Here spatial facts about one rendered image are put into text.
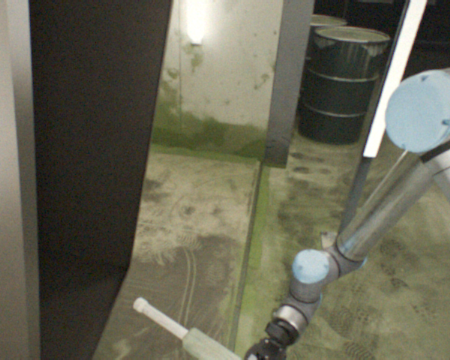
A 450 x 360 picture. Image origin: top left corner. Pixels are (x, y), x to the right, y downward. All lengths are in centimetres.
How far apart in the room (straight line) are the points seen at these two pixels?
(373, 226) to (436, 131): 41
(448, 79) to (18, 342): 67
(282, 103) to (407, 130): 196
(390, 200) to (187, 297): 110
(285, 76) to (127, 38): 171
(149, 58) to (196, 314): 113
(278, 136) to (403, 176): 185
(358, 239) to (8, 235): 81
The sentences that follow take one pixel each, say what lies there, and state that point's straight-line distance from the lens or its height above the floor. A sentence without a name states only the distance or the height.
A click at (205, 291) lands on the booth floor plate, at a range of 174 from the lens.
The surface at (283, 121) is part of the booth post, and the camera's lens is 259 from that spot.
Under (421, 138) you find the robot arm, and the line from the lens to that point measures 62.
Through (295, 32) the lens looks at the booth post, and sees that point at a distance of 243.
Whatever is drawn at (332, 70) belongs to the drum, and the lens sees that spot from 301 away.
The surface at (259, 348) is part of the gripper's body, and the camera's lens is 100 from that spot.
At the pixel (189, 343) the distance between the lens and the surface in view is 95.
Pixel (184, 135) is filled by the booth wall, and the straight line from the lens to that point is 276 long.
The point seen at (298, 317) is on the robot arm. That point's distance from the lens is 105.
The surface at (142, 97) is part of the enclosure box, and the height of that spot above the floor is 107.
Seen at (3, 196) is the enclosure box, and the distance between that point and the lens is 36.
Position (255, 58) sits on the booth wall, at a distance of 247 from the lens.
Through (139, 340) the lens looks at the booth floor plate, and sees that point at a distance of 162.
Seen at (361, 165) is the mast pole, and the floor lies 55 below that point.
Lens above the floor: 138
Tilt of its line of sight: 32 degrees down
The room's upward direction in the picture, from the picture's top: 4 degrees clockwise
